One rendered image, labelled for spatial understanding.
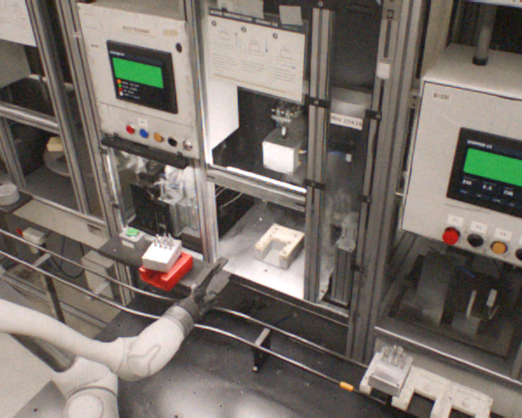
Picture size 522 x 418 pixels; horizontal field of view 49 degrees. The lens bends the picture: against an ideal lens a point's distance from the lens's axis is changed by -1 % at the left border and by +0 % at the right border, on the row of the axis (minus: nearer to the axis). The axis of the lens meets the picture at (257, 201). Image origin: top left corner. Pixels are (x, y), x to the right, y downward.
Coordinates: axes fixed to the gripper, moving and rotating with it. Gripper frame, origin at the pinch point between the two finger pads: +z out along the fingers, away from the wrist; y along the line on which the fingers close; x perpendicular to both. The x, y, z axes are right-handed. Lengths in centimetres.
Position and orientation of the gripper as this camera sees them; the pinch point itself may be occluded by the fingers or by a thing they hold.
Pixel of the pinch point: (220, 273)
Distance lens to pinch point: 182.0
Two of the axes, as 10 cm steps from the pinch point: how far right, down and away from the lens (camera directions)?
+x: -8.7, -2.8, 4.1
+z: 5.0, -5.2, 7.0
